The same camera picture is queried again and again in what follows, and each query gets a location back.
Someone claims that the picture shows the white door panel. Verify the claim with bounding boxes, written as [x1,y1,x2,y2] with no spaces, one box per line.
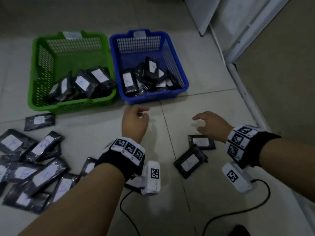
[183,0,222,37]

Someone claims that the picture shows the white door frame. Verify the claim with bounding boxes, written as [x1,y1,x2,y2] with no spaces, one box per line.
[209,0,292,64]

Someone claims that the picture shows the pile of black labelled packets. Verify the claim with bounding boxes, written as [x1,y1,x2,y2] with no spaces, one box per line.
[122,56,182,97]
[0,129,80,215]
[47,66,116,104]

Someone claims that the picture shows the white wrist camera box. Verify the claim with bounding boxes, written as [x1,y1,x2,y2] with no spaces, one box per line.
[221,162,256,194]
[141,161,162,196]

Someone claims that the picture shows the person's left hand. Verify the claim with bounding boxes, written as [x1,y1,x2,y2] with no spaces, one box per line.
[122,105,150,144]

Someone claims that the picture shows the person's right forearm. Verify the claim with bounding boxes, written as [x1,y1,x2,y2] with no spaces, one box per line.
[258,139,315,204]

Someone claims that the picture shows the person's left forearm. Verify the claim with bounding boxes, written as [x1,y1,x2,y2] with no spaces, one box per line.
[18,163,126,236]

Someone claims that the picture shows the black object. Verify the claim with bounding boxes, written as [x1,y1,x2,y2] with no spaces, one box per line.
[228,225,251,236]

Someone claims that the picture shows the black packet with white label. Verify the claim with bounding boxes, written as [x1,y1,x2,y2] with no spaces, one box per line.
[173,144,208,179]
[79,157,99,177]
[24,113,56,132]
[188,135,216,150]

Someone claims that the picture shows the blue plastic basket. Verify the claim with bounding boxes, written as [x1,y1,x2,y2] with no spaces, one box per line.
[109,29,189,105]

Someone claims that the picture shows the black wristband with marker tags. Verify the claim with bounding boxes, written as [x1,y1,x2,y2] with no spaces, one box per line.
[95,137,146,183]
[225,125,282,169]

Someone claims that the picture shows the person's right hand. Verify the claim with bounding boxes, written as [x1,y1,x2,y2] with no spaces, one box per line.
[192,111,234,143]

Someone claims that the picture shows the white tag on green basket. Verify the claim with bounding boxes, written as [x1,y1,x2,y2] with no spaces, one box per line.
[63,31,82,39]

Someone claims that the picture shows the black cable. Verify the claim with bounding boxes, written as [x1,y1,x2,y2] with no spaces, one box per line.
[202,179,271,236]
[120,189,141,236]

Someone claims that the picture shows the green plastic basket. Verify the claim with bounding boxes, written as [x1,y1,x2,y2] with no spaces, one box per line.
[28,30,117,114]

